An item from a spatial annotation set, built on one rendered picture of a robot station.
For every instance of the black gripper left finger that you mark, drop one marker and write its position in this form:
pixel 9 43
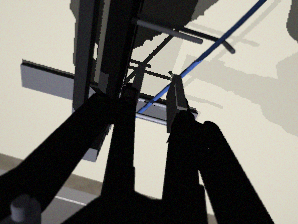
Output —
pixel 28 189

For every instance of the blue cable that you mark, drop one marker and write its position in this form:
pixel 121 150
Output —
pixel 208 51

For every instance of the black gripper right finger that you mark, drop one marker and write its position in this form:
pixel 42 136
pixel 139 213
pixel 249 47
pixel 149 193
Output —
pixel 231 194

